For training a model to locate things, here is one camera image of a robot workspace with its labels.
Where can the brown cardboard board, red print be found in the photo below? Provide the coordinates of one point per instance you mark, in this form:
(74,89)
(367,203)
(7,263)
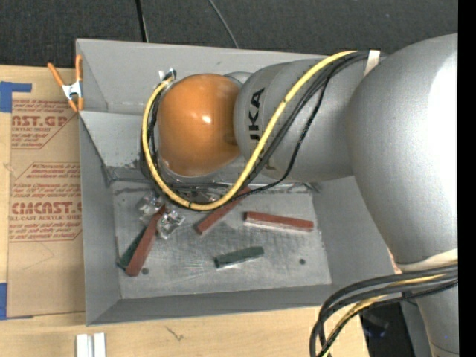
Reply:
(41,184)

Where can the grey metal bin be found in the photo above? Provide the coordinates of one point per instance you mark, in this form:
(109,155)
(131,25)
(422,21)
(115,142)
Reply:
(238,273)

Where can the dark green flat block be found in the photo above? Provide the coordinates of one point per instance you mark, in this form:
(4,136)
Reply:
(240,256)
(130,249)

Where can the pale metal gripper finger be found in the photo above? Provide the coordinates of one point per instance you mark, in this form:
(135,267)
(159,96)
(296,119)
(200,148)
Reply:
(148,206)
(171,223)

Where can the red-brown block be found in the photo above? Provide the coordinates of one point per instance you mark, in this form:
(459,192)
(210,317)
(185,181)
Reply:
(143,245)
(217,216)
(279,221)

